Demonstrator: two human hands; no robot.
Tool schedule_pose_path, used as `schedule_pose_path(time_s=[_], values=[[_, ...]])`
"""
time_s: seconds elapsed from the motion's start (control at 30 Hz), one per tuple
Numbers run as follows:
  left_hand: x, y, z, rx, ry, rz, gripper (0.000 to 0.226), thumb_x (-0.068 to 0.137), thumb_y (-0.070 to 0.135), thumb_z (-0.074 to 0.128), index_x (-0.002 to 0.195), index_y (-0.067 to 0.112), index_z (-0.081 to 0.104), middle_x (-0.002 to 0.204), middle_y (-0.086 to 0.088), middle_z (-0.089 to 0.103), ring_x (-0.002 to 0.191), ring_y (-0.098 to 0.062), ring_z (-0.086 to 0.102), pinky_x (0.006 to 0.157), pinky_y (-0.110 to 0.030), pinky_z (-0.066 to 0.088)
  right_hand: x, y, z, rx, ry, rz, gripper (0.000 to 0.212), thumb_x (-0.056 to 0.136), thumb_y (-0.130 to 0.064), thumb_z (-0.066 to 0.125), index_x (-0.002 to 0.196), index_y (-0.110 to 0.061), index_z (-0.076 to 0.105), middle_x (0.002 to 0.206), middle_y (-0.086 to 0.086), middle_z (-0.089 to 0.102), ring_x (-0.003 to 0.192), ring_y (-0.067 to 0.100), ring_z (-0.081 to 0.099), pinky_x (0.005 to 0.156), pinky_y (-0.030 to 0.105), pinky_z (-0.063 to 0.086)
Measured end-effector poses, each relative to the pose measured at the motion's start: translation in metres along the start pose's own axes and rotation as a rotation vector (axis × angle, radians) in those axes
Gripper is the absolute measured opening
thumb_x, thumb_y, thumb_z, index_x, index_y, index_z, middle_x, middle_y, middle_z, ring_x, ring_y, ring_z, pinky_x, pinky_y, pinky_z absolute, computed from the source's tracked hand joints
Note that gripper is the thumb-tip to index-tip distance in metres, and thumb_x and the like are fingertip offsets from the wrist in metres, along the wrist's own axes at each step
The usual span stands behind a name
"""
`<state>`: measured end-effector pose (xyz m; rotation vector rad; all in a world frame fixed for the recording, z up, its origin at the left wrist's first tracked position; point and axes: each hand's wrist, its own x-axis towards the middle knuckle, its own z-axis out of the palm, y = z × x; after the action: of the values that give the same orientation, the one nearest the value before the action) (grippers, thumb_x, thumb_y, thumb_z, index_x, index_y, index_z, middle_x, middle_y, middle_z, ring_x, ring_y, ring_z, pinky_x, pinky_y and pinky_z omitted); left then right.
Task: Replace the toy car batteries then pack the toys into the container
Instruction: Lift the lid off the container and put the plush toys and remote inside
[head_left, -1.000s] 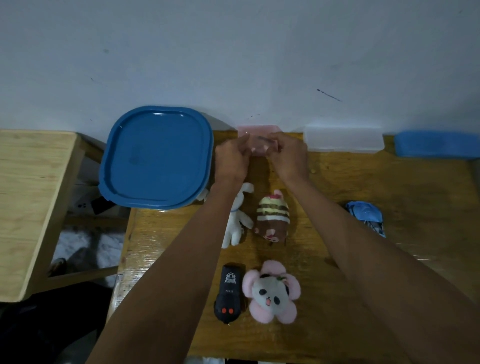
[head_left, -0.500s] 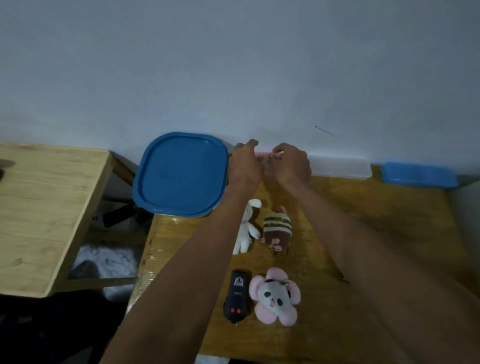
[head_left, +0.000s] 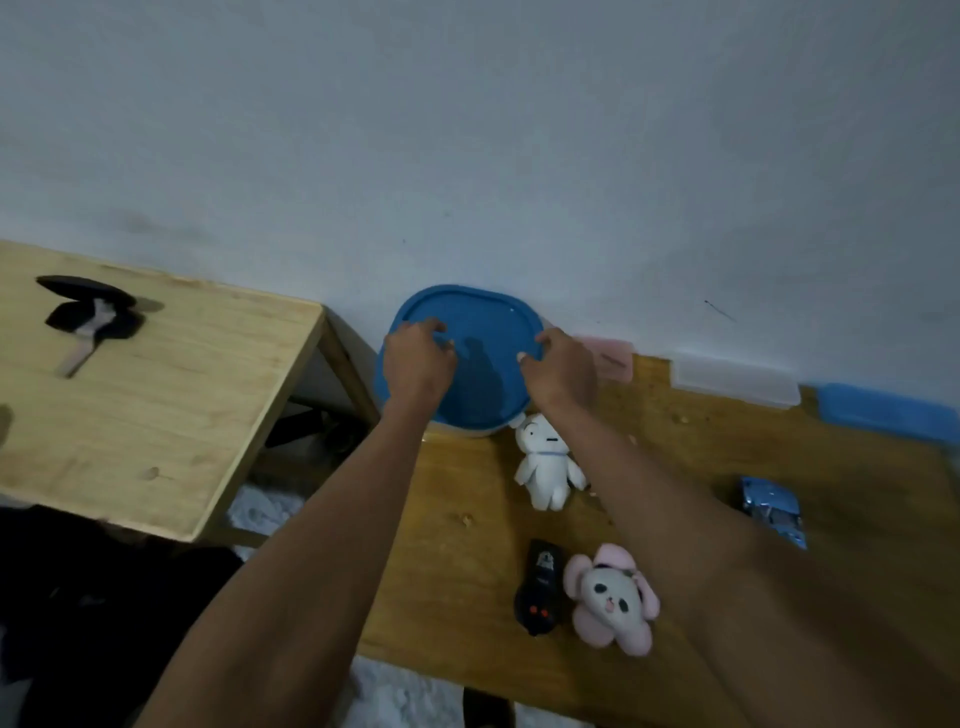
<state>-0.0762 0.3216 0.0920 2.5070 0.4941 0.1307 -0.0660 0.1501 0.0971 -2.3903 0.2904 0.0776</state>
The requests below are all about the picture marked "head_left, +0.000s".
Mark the person's left hand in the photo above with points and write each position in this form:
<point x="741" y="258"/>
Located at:
<point x="416" y="367"/>

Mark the person's right hand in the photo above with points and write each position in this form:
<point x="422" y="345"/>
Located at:
<point x="562" y="379"/>

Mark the small pink plastic case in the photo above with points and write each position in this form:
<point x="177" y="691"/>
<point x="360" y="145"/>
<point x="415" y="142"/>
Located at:
<point x="615" y="352"/>

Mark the blue lidded plastic container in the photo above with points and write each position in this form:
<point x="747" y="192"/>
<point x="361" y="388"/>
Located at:
<point x="487" y="322"/>

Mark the white plush dog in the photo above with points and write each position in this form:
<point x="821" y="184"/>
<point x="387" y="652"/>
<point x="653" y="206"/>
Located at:
<point x="547" y="465"/>

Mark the translucent white plastic case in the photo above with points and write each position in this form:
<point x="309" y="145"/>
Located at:
<point x="735" y="379"/>

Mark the pink flower plush panda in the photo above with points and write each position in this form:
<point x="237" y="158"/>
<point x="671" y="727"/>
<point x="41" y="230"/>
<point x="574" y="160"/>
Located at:
<point x="611" y="600"/>

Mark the blue toy car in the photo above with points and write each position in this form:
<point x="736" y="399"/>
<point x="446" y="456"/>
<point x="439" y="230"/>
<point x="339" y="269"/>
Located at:
<point x="772" y="510"/>

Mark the blue plastic case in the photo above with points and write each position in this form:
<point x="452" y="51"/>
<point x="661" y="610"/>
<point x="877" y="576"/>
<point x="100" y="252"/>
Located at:
<point x="885" y="412"/>

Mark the person's right forearm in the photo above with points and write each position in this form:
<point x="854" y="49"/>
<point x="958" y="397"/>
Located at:
<point x="750" y="600"/>

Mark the person's left forearm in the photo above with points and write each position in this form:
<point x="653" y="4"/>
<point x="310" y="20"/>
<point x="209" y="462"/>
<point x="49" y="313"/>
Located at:
<point x="300" y="585"/>

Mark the person's black trousers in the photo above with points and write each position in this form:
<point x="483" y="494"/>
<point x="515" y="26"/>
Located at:
<point x="487" y="709"/>

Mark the black object under side table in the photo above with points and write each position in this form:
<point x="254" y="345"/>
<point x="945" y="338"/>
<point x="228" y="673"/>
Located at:
<point x="296" y="427"/>

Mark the black remote control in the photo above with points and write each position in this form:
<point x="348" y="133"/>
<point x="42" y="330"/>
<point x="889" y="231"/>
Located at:
<point x="540" y="592"/>

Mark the light wooden side table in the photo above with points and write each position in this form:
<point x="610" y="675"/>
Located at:
<point x="187" y="390"/>

